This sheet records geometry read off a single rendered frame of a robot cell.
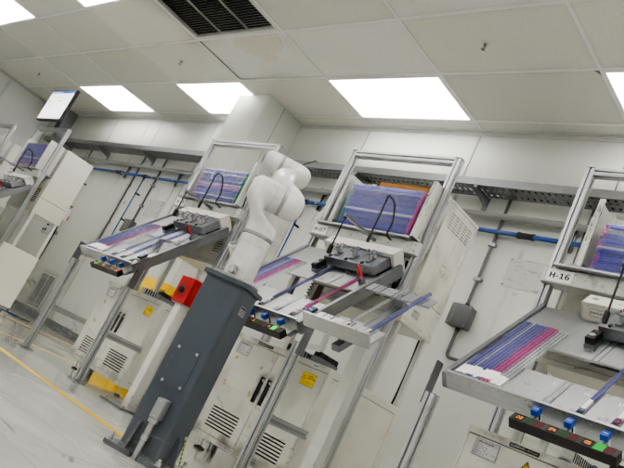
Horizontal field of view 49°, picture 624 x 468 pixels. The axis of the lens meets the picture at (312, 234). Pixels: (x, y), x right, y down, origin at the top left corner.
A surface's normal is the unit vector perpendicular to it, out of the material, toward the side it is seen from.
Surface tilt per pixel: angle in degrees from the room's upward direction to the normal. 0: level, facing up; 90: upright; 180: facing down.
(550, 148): 90
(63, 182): 90
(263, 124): 90
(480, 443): 90
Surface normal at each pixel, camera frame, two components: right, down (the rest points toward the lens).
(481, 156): -0.58, -0.47
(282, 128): 0.69, 0.15
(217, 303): -0.23, -0.36
